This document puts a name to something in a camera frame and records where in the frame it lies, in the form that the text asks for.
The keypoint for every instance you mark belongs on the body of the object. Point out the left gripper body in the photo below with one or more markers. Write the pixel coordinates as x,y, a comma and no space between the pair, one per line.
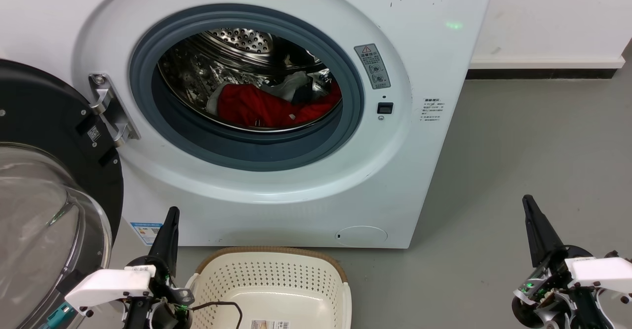
163,309

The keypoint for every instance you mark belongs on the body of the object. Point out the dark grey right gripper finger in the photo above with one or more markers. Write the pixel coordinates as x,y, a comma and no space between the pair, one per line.
534,240
550,245

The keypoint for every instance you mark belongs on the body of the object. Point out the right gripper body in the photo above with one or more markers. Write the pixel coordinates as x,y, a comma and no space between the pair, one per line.
553,299

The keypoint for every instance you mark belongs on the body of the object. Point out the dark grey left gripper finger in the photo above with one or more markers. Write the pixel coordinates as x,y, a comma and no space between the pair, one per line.
160,250
172,255

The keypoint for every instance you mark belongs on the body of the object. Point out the red garment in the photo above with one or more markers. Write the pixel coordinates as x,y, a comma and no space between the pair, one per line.
256,106

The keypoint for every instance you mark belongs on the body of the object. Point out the dark navy garment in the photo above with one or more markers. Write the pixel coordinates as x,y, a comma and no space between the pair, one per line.
306,93

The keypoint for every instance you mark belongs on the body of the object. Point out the cream perforated laundry basket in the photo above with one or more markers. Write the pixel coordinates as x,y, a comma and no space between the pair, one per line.
276,279

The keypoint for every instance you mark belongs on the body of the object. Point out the printed paper label with barcode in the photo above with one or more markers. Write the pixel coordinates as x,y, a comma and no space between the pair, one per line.
270,324

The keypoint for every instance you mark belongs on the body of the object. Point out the black glass washer door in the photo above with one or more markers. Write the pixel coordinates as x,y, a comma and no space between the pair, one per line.
44,111

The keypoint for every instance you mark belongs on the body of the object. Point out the stainless steel washing machine drum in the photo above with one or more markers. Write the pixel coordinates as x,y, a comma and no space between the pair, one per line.
197,72

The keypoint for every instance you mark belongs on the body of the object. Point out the blue energy label sticker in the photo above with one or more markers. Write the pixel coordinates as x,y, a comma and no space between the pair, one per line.
146,232

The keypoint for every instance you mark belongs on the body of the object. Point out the grey rubber door gasket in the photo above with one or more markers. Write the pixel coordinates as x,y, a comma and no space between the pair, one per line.
247,156

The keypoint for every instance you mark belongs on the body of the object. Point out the white front-load washing machine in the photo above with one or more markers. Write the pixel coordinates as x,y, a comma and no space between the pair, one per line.
419,171

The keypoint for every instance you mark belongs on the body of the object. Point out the QR code sticker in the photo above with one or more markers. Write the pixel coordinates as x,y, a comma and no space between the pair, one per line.
94,133

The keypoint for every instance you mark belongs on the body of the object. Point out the silver metal door hinge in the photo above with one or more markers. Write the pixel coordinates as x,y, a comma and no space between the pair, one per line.
116,116

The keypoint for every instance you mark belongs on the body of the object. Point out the small printed text label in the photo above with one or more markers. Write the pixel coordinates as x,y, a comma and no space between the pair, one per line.
433,109

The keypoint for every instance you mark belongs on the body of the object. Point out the black baseboard strip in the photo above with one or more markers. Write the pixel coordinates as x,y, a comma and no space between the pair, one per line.
543,74

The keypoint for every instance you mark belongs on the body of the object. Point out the round drain filter cover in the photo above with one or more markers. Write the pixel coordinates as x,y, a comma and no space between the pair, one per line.
361,236

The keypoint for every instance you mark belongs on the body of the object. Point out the white baseboard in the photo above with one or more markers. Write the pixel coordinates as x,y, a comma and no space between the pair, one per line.
543,62

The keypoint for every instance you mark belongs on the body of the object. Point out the black square door latch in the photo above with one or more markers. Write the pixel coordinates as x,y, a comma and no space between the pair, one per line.
385,108

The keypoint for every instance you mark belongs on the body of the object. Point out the grey warning sticker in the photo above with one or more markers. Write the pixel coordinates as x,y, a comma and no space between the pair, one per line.
373,67

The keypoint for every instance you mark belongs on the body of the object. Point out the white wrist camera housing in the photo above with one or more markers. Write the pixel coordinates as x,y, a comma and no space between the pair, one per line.
600,272
108,284

